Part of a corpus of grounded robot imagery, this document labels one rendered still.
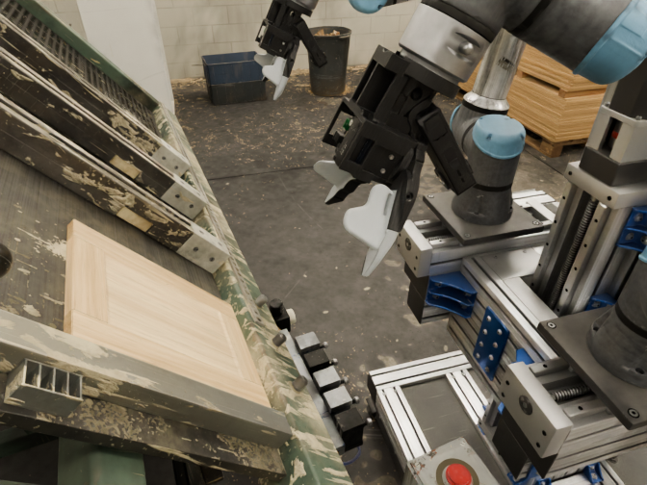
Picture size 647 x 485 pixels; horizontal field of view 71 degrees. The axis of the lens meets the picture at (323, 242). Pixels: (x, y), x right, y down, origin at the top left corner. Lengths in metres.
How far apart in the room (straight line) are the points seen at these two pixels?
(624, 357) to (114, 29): 4.40
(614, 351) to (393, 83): 0.63
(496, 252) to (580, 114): 3.11
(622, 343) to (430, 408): 1.01
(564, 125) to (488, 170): 3.10
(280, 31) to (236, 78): 4.06
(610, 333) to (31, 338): 0.85
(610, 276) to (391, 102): 0.79
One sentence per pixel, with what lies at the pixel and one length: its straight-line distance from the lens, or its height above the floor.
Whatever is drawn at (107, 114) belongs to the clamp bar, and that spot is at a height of 1.15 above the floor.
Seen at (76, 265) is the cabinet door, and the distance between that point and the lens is 0.83.
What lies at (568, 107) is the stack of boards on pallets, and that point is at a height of 0.43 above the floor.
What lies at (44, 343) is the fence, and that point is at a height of 1.26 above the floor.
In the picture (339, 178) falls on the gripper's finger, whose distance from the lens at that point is 0.55.
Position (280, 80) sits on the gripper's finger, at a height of 1.36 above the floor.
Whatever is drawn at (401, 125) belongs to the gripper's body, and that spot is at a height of 1.49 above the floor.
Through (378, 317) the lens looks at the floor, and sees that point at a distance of 2.35.
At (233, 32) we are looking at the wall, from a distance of 6.09.
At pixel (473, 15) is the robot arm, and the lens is 0.44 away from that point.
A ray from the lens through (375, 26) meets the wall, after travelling 6.52.
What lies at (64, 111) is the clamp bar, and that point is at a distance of 1.32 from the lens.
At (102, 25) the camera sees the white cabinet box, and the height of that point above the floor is 0.89.
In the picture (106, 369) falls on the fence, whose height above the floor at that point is 1.20.
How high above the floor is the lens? 1.66
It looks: 36 degrees down
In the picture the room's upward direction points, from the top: straight up
